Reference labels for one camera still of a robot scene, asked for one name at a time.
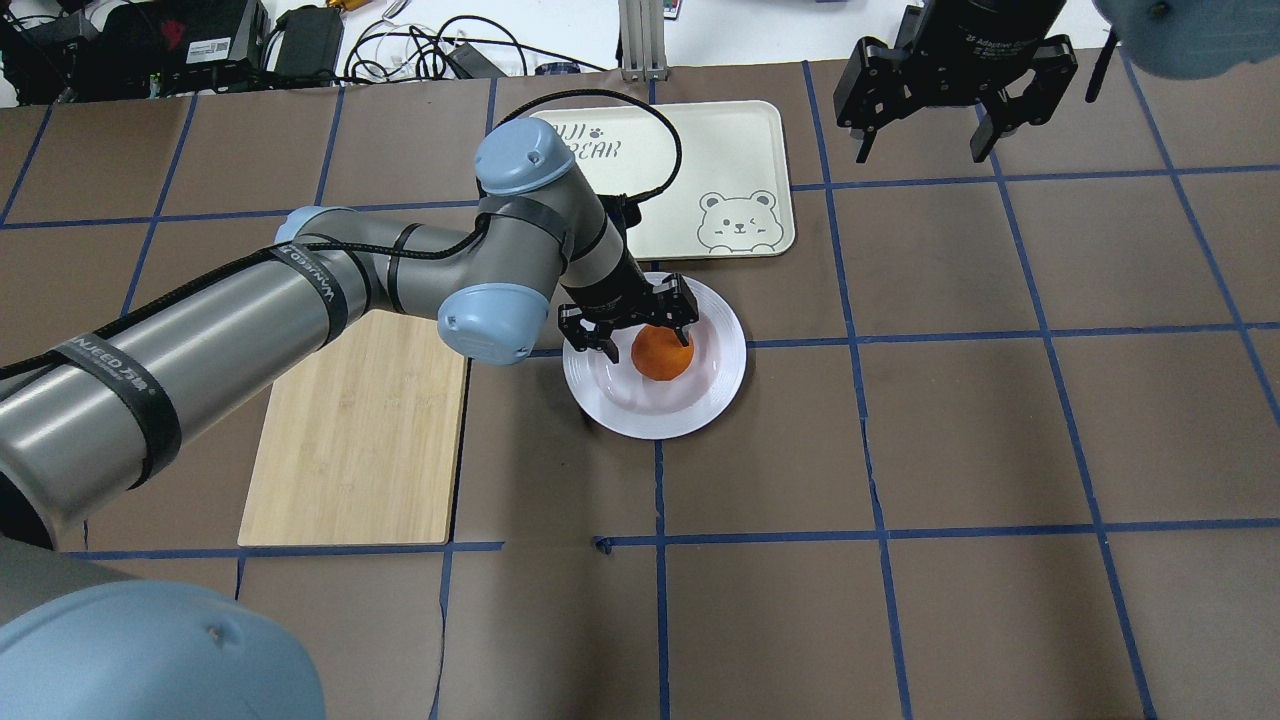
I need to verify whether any orange fruit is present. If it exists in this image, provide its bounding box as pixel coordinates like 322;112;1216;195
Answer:
630;325;696;382

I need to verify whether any black computer box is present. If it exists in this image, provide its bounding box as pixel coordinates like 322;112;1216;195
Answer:
0;0;271;101

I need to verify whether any brown paper table cover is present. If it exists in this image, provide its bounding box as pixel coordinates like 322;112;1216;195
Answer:
0;55;1280;720

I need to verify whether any cream bear tray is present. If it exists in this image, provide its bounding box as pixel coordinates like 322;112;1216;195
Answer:
536;100;796;261

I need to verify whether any white round plate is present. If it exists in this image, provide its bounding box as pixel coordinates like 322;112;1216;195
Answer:
562;278;748;439

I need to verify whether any aluminium frame post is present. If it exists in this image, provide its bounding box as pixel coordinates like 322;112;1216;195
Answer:
617;0;669;83

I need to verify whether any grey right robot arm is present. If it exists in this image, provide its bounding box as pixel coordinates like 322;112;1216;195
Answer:
833;1;1279;163

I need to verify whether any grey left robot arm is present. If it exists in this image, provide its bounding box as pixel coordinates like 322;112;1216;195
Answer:
1;117;699;719

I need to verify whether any bamboo cutting board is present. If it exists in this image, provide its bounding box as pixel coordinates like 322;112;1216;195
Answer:
238;311;468;548

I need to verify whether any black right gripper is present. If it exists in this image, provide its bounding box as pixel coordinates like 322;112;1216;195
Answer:
833;1;1078;164

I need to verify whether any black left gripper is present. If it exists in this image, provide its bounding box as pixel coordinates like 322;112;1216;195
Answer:
557;270;701;365

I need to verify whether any black power adapter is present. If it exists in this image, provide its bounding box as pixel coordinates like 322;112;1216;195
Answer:
271;6;343;88

